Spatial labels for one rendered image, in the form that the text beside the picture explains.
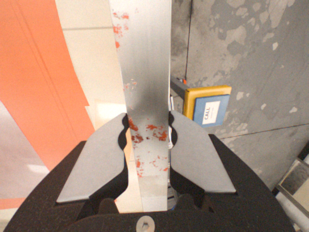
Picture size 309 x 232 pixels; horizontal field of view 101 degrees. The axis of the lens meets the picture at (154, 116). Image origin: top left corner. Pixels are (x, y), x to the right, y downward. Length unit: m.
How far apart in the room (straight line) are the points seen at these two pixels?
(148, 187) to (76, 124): 0.12
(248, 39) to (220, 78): 0.41
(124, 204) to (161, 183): 0.14
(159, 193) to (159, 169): 0.05
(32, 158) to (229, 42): 1.58
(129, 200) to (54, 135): 0.18
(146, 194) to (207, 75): 1.42
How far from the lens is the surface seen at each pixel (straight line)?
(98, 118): 0.17
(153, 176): 0.17
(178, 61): 1.35
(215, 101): 0.39
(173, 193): 0.66
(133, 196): 0.28
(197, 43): 1.41
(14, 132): 0.24
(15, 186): 0.33
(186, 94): 0.37
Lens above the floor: 1.25
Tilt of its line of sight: 59 degrees down
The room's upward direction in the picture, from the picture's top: 158 degrees clockwise
